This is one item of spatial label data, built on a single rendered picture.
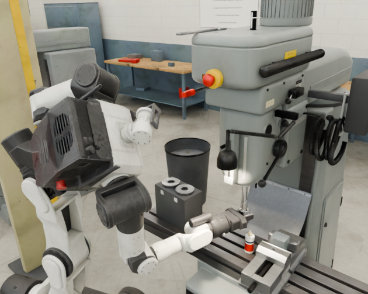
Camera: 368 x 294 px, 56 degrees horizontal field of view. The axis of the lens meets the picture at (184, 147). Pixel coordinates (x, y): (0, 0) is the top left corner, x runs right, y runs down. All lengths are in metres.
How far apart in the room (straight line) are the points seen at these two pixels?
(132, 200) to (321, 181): 1.01
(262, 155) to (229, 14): 5.18
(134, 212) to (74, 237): 0.49
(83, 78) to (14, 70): 1.44
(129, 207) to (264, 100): 0.55
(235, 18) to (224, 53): 5.21
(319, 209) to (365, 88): 0.71
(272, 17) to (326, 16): 4.22
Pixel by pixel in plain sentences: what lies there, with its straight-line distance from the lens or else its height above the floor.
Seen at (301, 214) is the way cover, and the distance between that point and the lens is 1.79.
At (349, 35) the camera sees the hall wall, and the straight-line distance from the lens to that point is 5.54.
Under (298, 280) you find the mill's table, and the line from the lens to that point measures 1.53.
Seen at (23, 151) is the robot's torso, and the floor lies 1.51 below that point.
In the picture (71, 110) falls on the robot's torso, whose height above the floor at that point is 1.71.
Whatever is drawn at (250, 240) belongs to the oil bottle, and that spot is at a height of 1.03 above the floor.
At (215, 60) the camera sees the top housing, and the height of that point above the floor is 1.81.
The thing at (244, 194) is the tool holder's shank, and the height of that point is 1.24.
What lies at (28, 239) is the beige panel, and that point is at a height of 0.32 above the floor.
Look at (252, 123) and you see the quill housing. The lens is 1.24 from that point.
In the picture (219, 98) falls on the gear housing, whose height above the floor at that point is 1.67.
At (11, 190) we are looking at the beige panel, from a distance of 2.77.
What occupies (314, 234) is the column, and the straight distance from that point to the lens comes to 1.92.
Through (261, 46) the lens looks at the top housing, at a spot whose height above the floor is 1.86.
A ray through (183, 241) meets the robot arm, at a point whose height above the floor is 1.15.
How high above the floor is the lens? 1.99
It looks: 23 degrees down
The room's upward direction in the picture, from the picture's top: 2 degrees counter-clockwise
